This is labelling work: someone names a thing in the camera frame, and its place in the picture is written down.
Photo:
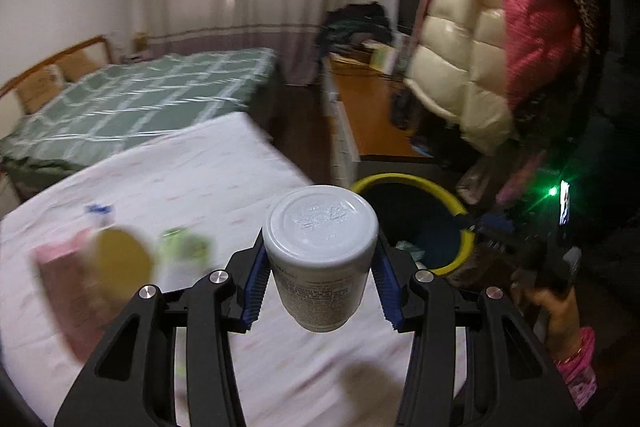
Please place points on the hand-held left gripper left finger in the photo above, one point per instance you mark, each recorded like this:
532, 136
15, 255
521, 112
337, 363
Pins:
252, 294

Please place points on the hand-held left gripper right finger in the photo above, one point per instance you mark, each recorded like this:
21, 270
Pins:
389, 289

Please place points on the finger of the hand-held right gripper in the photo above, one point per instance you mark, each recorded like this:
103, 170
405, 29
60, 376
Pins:
492, 223

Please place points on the white plastic bottle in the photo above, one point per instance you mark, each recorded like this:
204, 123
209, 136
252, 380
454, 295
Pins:
320, 267

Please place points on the yellow rimmed black trash bin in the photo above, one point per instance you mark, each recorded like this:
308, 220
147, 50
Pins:
420, 214

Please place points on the person's right forearm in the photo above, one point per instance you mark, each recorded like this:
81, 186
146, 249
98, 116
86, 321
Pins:
580, 367

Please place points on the person's right hand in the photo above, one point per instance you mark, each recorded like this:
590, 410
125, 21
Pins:
557, 317

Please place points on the clear plastic bag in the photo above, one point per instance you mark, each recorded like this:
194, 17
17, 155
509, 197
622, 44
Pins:
475, 182

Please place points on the green and white packet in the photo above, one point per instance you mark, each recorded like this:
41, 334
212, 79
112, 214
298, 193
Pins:
185, 249

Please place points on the white dotted tablecloth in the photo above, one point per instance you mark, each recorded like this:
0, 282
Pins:
200, 187

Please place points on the round pale yellow bottle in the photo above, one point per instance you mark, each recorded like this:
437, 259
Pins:
125, 257

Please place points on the wooden desk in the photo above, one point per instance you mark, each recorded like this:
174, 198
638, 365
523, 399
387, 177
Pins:
370, 117

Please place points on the cream puffer coat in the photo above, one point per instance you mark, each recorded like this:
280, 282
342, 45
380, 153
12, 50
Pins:
465, 57

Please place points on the small blue white packet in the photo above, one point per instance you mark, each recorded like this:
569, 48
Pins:
99, 213

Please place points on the pink red box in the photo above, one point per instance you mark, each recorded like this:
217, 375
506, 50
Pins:
70, 292

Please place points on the green box on desk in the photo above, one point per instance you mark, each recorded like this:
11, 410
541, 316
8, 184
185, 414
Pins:
384, 58

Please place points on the red puffer coat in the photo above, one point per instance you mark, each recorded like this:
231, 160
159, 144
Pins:
545, 7

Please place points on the green plaid quilt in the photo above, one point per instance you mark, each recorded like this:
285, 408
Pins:
125, 107

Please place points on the clothes pile on desk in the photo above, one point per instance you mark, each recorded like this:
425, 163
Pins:
355, 27

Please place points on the brown bear pillow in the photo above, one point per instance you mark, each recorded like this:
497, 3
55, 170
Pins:
77, 66
37, 89

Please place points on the wooden bed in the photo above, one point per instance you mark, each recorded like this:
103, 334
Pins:
75, 49

